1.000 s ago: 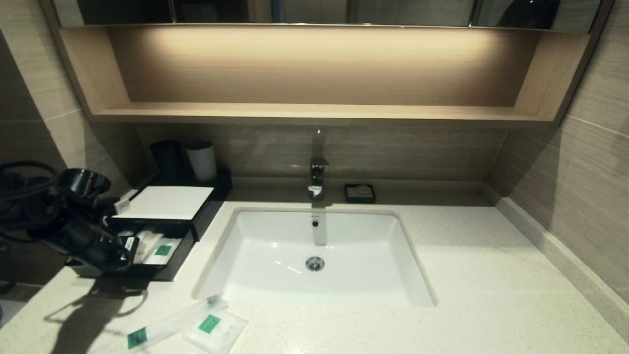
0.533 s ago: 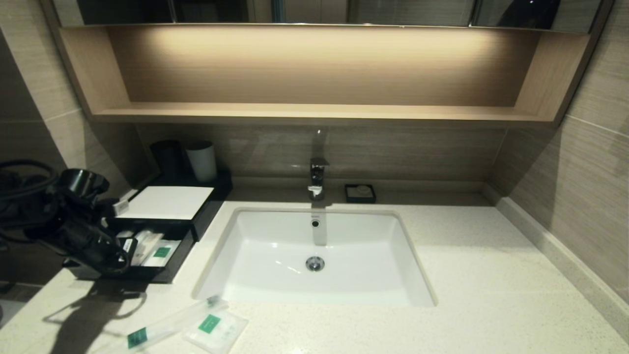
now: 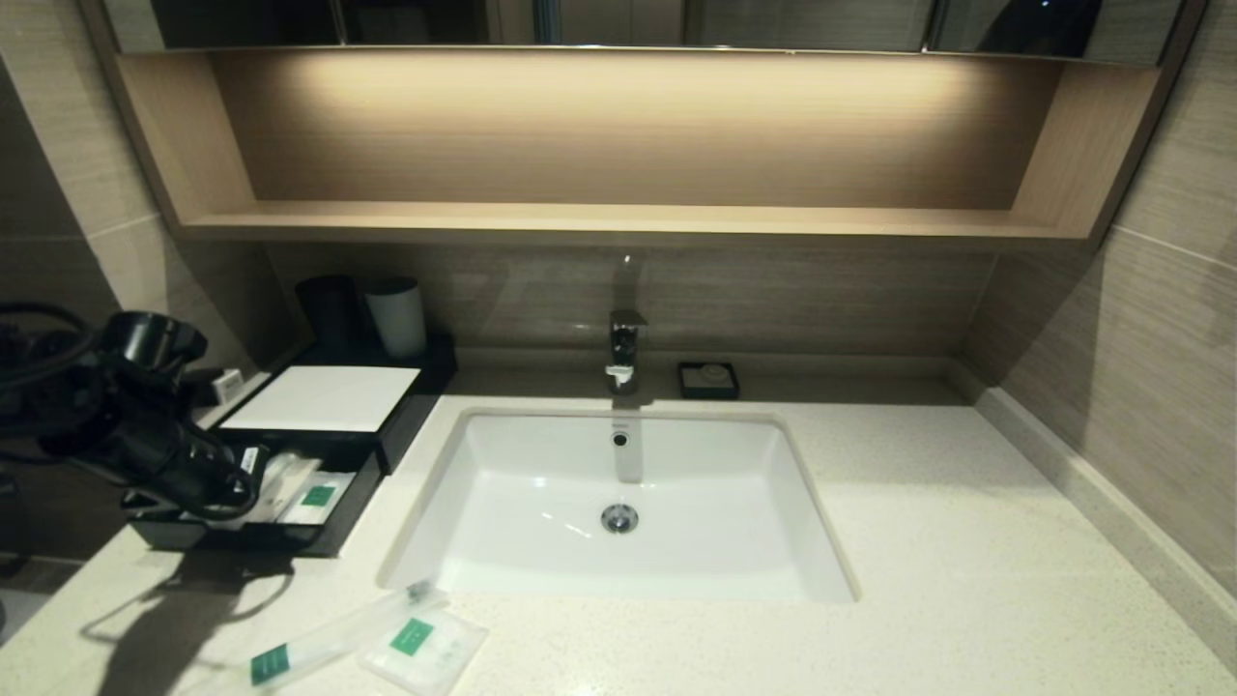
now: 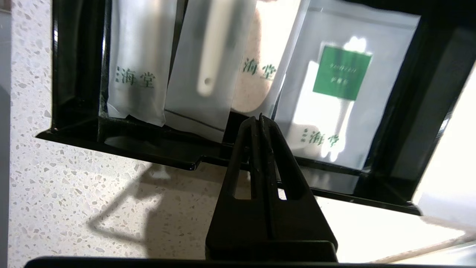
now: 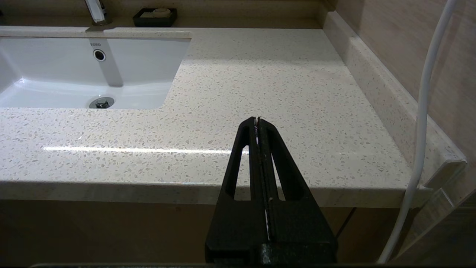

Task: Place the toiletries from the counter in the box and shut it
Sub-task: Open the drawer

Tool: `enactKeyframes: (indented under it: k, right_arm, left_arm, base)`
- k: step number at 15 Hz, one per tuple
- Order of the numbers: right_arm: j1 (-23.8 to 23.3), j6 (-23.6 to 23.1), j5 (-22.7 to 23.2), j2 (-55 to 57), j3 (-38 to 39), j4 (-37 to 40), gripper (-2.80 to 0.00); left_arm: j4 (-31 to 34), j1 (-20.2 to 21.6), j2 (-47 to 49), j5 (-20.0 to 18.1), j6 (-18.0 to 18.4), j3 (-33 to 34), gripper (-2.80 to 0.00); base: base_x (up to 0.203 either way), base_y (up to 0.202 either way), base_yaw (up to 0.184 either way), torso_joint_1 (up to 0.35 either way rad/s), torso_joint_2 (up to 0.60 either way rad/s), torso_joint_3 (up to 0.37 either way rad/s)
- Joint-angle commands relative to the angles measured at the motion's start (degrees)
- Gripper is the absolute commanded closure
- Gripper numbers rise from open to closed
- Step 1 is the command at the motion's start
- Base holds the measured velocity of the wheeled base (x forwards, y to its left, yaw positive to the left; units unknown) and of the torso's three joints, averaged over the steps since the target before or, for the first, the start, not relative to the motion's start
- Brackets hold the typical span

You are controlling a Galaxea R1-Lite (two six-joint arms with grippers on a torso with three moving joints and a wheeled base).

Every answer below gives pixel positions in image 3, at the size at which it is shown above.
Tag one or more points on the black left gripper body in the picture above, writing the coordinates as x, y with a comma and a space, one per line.
193, 464

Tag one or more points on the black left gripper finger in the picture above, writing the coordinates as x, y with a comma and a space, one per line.
229, 503
251, 498

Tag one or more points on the black drawer of amenity box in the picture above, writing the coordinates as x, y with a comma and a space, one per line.
290, 541

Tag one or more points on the black amenity box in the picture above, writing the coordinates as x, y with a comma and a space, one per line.
425, 404

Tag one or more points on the long beige sachet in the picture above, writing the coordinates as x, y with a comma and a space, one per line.
290, 483

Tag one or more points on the flat white sachet green label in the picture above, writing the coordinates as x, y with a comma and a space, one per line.
324, 498

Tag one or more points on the white card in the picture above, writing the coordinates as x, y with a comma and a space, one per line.
333, 396

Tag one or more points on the long clear toothbrush packet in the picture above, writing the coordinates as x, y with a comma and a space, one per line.
358, 623

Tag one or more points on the black cup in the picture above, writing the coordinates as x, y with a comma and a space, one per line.
331, 311

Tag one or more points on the white cup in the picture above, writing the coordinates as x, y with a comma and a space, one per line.
397, 317

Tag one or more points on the square clear packet green label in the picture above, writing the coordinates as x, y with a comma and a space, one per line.
430, 652

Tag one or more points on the white ceramic sink basin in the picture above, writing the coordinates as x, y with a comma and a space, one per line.
541, 541

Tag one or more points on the chrome drain stopper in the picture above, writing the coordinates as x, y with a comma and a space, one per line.
619, 518

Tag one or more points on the chrome faucet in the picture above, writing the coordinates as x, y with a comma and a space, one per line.
625, 351

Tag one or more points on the black soap dish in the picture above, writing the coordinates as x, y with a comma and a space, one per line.
688, 387

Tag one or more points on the round beige soap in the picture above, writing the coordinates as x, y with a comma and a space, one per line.
714, 372

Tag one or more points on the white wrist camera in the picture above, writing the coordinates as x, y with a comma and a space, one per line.
228, 387

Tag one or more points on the light wooden wall shelf niche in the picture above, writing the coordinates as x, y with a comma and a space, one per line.
618, 135

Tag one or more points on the mirrored wall cabinet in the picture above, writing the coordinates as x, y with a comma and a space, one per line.
792, 24

